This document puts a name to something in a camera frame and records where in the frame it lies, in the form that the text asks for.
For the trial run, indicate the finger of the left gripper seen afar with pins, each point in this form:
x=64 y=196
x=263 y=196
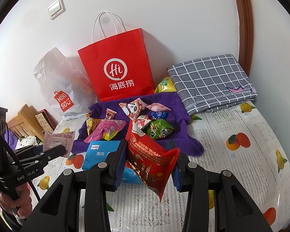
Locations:
x=53 y=153

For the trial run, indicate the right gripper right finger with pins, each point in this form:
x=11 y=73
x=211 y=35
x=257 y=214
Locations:
x=180 y=174

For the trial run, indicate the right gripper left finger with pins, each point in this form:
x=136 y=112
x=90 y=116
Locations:
x=116 y=162

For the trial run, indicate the pale pink snack packet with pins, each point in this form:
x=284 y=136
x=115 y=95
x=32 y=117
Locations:
x=66 y=139

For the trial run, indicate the yellow triangular snack bag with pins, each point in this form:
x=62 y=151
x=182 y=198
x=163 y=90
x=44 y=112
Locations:
x=91 y=124

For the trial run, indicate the pink candy packet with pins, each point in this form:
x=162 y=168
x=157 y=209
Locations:
x=157 y=107

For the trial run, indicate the strawberry red white snack packet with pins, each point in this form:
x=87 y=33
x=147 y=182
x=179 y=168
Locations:
x=143 y=121

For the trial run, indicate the person's left hand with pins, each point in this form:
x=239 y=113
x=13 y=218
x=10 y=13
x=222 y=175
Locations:
x=23 y=204

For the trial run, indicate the blue tissue pack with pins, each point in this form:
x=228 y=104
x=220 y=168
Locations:
x=98 y=151

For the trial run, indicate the brown patterned box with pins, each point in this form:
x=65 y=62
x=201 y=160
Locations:
x=46 y=120

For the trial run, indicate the magenta snack packet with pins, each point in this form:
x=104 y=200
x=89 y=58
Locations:
x=107 y=129

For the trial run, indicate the green snack packet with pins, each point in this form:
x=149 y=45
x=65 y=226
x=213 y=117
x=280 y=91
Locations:
x=159 y=129

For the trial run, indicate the wooden chair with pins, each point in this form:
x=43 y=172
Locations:
x=25 y=124

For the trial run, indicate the small red brown candy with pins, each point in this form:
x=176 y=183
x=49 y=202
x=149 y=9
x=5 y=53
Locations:
x=110 y=114

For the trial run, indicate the purple towel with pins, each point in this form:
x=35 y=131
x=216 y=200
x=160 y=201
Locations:
x=177 y=117

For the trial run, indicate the blue wrapped candy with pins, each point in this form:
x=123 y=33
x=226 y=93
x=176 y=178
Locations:
x=157 y=115

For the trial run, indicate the panda print snack packet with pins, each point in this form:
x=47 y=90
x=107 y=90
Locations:
x=133 y=109

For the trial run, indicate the white Miniso plastic bag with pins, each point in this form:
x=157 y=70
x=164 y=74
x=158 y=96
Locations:
x=63 y=85

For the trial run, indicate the fruit print tablecloth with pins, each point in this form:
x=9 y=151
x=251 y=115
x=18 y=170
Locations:
x=243 y=143

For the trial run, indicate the yellow green snack bag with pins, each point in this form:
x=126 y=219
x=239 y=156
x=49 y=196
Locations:
x=165 y=85

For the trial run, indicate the grey checked folded cloth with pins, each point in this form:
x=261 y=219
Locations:
x=211 y=84

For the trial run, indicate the red Haidilao paper bag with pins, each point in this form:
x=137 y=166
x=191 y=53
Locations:
x=118 y=66

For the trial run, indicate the white wall switch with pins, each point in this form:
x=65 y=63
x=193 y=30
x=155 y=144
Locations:
x=56 y=8

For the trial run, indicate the brown wooden door frame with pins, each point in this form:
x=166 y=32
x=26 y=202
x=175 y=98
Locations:
x=246 y=34

